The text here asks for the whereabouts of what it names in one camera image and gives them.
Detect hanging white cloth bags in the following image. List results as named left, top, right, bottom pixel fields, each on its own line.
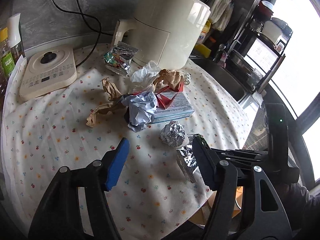
left=207, top=0, right=234, bottom=32

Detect silver foil snack wrapper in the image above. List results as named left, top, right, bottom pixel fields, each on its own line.
left=103, top=42, right=138, bottom=76

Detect floral white tablecloth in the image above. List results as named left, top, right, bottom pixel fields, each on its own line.
left=1, top=43, right=261, bottom=240

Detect crumpled aluminium foil ball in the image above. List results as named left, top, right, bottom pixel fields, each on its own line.
left=160, top=121, right=188, bottom=148

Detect red paper carton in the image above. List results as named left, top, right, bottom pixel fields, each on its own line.
left=156, top=81, right=184, bottom=109

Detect small brown paper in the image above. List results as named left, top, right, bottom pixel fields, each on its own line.
left=101, top=77, right=122, bottom=101

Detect cream air fryer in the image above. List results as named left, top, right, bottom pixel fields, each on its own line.
left=111, top=0, right=211, bottom=70

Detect cream induction cooker base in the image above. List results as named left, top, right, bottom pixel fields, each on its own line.
left=19, top=44, right=77, bottom=101

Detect yellow detergent bottle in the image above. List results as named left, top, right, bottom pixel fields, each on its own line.
left=194, top=20, right=211, bottom=58

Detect stainless steel sink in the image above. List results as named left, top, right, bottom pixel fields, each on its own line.
left=189, top=56, right=250, bottom=103

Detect black power cable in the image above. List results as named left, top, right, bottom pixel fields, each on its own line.
left=49, top=0, right=115, bottom=68

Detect black dish rack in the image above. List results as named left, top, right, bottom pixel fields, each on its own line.
left=227, top=1, right=293, bottom=93

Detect right hand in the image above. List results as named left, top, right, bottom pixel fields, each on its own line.
left=274, top=183, right=319, bottom=230

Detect light blue cardboard box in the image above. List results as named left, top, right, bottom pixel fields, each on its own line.
left=152, top=92, right=194, bottom=124

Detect long brown crumpled paper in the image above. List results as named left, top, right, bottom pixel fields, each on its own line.
left=86, top=102, right=125, bottom=128

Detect white cap spray bottle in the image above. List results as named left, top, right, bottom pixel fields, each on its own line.
left=7, top=13, right=25, bottom=63

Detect white plastic bag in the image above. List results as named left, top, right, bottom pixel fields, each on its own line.
left=129, top=61, right=161, bottom=94

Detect brown paper bag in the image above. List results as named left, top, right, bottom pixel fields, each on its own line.
left=153, top=69, right=184, bottom=91

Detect white printed paper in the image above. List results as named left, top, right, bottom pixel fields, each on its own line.
left=121, top=91, right=158, bottom=132

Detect green label oil bottle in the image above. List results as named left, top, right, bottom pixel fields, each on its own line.
left=0, top=27, right=15, bottom=79

